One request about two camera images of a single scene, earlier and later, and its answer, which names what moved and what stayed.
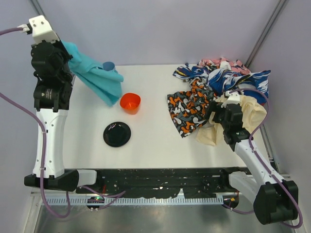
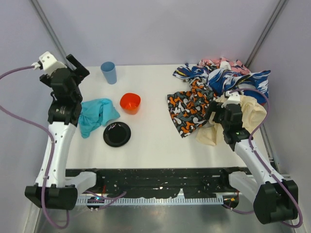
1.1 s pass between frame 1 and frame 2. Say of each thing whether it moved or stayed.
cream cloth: stayed
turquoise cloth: moved
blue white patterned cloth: stayed
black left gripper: moved
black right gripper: stayed
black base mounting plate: stayed
